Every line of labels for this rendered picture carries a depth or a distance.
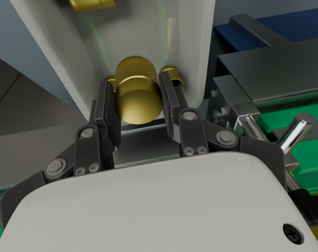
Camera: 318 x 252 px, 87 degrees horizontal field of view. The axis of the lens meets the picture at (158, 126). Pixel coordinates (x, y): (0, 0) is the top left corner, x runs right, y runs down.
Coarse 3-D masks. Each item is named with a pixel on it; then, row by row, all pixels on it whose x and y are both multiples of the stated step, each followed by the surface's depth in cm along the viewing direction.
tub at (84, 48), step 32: (32, 0) 15; (64, 0) 19; (128, 0) 20; (160, 0) 21; (192, 0) 18; (32, 32) 15; (64, 32) 19; (96, 32) 22; (128, 32) 23; (160, 32) 24; (192, 32) 20; (64, 64) 18; (96, 64) 26; (160, 64) 27; (192, 64) 22; (96, 96) 26; (192, 96) 25
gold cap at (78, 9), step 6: (72, 0) 17; (78, 0) 17; (84, 0) 17; (90, 0) 17; (96, 0) 17; (102, 0) 17; (108, 0) 17; (114, 0) 18; (72, 6) 17; (78, 6) 18; (84, 6) 18; (90, 6) 18; (96, 6) 18; (102, 6) 18; (108, 6) 18; (114, 6) 19; (78, 12) 19
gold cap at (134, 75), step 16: (128, 64) 13; (144, 64) 13; (128, 80) 11; (144, 80) 11; (128, 96) 11; (144, 96) 11; (160, 96) 11; (128, 112) 12; (144, 112) 12; (160, 112) 12
